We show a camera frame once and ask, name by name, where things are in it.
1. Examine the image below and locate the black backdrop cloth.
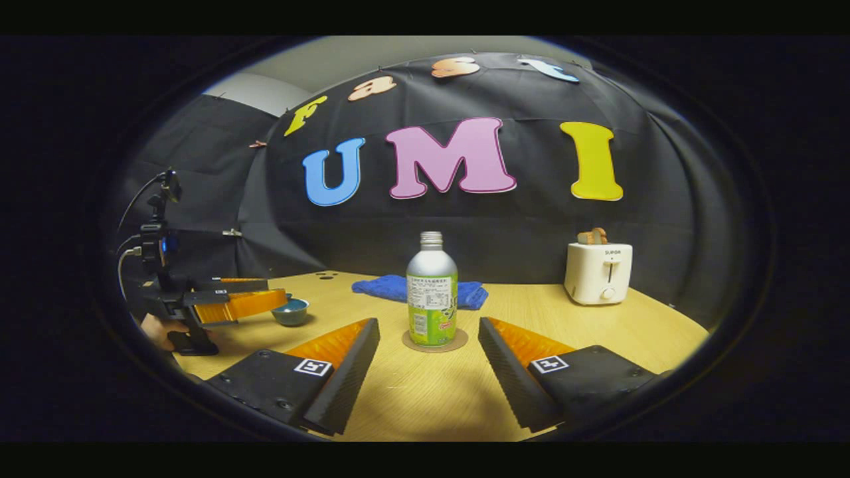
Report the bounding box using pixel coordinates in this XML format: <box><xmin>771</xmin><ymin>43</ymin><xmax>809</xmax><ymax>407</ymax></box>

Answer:
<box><xmin>110</xmin><ymin>53</ymin><xmax>751</xmax><ymax>326</ymax></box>

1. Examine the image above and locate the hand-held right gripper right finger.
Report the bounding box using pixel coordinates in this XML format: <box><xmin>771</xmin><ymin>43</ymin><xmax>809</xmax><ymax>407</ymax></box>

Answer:
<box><xmin>478</xmin><ymin>317</ymin><xmax>665</xmax><ymax>432</ymax></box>

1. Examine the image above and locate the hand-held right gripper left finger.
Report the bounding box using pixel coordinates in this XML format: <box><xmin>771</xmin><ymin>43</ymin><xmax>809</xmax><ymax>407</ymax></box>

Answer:
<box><xmin>203</xmin><ymin>317</ymin><xmax>381</xmax><ymax>437</ymax></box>

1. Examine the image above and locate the round cork coaster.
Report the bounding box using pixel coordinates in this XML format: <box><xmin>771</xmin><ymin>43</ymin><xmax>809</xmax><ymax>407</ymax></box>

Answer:
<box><xmin>402</xmin><ymin>329</ymin><xmax>469</xmax><ymax>353</ymax></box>

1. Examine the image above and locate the white and teal teacup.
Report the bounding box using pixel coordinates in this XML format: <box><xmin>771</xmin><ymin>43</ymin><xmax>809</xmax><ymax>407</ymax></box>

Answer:
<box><xmin>271</xmin><ymin>295</ymin><xmax>310</xmax><ymax>327</ymax></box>

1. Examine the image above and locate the blue towel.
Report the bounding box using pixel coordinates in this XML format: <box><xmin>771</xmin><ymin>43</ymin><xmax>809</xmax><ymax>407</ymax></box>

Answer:
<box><xmin>351</xmin><ymin>274</ymin><xmax>489</xmax><ymax>311</ymax></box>

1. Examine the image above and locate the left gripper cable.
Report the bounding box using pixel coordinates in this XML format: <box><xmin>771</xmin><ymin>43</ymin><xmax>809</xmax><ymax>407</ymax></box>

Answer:
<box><xmin>116</xmin><ymin>173</ymin><xmax>167</xmax><ymax>299</ymax></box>

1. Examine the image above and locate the silver green-label water bottle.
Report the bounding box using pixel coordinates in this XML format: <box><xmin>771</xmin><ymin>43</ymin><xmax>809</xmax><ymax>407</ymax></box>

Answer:
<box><xmin>406</xmin><ymin>231</ymin><xmax>459</xmax><ymax>348</ymax></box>

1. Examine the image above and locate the white toaster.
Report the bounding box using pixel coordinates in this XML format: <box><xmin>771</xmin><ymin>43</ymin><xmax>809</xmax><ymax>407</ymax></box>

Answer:
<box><xmin>564</xmin><ymin>242</ymin><xmax>634</xmax><ymax>306</ymax></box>

